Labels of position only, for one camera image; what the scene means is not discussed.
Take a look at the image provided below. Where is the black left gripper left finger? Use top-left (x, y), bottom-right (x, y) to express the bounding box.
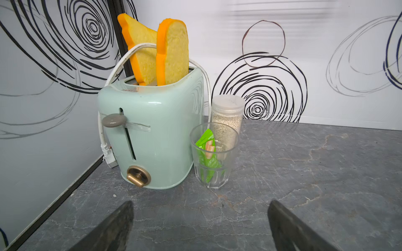
top-left (70, 201), bottom-right (134, 251)

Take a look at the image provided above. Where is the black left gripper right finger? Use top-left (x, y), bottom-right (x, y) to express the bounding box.
top-left (268, 200), bottom-right (336, 251)

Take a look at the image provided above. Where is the mint green toaster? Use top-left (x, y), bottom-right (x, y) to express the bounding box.
top-left (97, 68), bottom-right (204, 189)

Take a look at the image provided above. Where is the clear drinking glass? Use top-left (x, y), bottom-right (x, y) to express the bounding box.
top-left (189, 122), bottom-right (239, 189)

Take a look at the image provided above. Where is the green snack packet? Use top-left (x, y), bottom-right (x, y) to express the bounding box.
top-left (196, 129), bottom-right (222, 183)

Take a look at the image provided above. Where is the clear spice jar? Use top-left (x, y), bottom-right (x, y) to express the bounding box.
top-left (211, 94), bottom-right (245, 152)

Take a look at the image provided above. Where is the left toy bread slice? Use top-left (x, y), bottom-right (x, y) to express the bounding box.
top-left (117, 13), bottom-right (158, 86)

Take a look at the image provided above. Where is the toy bread slice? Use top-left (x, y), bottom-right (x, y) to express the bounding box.
top-left (117, 13), bottom-right (158, 86)
top-left (156, 18), bottom-right (189, 86)

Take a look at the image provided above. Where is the right toy bread slice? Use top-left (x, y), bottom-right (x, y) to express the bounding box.
top-left (156, 18), bottom-right (189, 86)

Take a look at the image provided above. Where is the white toaster power cable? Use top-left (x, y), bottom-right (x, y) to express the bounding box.
top-left (97, 42), bottom-right (213, 169)

